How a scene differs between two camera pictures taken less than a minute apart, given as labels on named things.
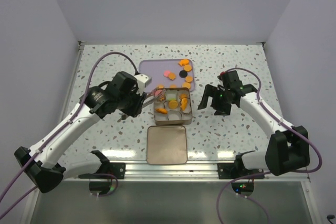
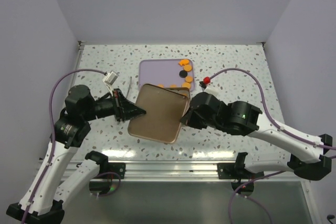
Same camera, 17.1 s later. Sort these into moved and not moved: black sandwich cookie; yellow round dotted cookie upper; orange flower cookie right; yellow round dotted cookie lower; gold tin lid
Moved: gold tin lid
Not moved: black sandwich cookie; orange flower cookie right; yellow round dotted cookie lower; yellow round dotted cookie upper
